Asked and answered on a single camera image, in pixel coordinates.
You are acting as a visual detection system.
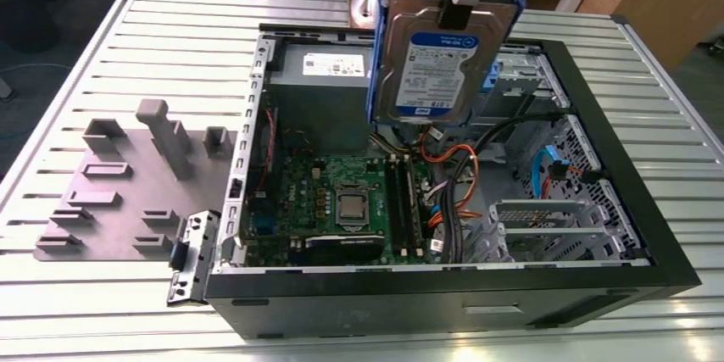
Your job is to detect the hard disk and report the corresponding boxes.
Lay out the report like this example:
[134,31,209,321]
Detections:
[366,0,528,128]

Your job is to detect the grey metal disk bay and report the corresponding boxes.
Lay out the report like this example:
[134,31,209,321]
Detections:
[482,198,649,264]

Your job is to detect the blue drive latch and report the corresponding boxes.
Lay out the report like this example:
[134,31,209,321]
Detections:
[482,60,505,94]

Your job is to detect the grey metal drive cage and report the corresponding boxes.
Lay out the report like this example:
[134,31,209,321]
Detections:
[468,42,568,143]

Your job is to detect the grey power supply unit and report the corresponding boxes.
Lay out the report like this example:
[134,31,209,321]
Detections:
[262,43,377,158]

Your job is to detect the black RAM stick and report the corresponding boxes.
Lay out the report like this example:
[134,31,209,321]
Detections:
[398,153,426,253]

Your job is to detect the green motherboard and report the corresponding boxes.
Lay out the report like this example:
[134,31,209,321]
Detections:
[240,153,448,266]

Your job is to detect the silver CPU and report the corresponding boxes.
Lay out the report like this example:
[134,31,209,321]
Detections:
[337,194,372,221]

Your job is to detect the black graphics card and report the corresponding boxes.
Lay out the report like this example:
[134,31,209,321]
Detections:
[302,232,389,264]

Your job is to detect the black open PC case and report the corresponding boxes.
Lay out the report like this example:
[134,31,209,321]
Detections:
[201,22,702,342]

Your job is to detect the orange yellow wire bundle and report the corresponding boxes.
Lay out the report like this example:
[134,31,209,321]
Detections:
[417,128,482,232]

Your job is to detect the blue data wire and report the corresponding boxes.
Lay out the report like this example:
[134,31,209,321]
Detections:
[530,143,562,203]

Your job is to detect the black power wire plug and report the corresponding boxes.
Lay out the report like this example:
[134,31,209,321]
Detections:
[548,161,608,186]

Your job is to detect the black cable bundle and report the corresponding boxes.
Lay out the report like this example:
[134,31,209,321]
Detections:
[434,111,568,262]

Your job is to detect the hinged metal slot bracket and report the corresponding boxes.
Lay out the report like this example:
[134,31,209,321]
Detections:
[165,208,222,308]

